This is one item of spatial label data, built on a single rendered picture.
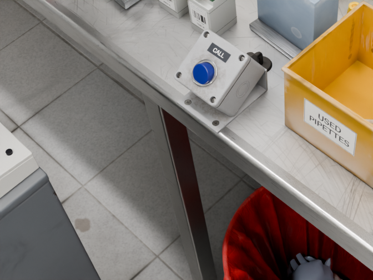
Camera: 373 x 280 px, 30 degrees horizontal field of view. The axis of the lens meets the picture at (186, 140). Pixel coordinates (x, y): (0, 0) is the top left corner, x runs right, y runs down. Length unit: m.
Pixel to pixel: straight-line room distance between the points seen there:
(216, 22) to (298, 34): 0.11
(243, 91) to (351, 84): 0.13
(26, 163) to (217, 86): 0.24
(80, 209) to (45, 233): 0.94
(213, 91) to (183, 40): 0.15
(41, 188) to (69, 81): 1.30
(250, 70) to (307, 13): 0.10
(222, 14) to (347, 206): 0.30
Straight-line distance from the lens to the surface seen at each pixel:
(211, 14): 0.88
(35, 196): 0.84
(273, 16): 0.89
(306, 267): 1.45
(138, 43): 0.93
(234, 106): 0.81
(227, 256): 1.22
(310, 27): 0.84
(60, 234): 0.92
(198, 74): 0.79
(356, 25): 0.82
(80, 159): 1.93
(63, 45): 2.23
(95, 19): 0.98
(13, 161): 0.81
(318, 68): 0.80
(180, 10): 0.94
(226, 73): 0.78
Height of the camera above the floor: 1.53
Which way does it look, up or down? 53 degrees down
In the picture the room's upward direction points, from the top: 12 degrees counter-clockwise
